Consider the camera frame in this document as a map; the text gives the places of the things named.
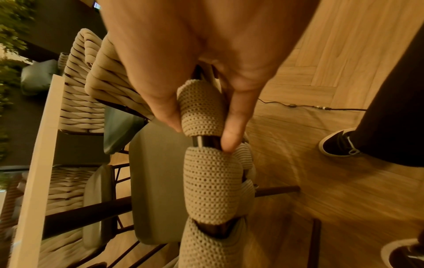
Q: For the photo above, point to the grey cushion woven chair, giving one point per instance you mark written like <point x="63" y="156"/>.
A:
<point x="97" y="204"/>
<point x="212" y="188"/>

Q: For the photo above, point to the white table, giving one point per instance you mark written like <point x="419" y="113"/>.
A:
<point x="36" y="170"/>

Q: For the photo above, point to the person's right black shoe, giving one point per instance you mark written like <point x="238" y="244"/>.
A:
<point x="338" y="144"/>

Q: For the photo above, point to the person's black shoe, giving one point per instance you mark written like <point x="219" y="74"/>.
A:
<point x="338" y="144"/>
<point x="404" y="255"/>

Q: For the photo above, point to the person's right hand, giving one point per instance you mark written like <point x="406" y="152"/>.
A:
<point x="205" y="34"/>

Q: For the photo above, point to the person's left black shoe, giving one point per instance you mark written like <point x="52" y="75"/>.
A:
<point x="404" y="255"/>

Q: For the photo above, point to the teal cushion woven chair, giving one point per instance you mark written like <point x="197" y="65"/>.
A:
<point x="109" y="78"/>

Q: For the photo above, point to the grey green bean bag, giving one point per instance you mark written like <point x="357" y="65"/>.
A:
<point x="39" y="76"/>

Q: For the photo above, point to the green plant foliage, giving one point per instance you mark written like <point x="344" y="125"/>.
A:
<point x="13" y="31"/>

